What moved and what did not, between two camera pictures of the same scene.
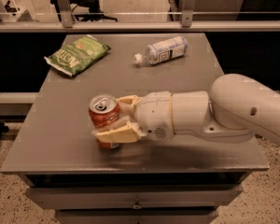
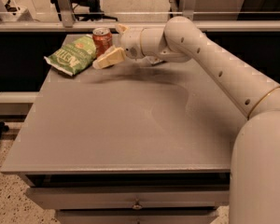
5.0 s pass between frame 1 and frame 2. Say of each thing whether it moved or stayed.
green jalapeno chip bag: stayed
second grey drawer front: stayed
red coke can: moved
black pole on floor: stayed
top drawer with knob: stayed
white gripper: moved
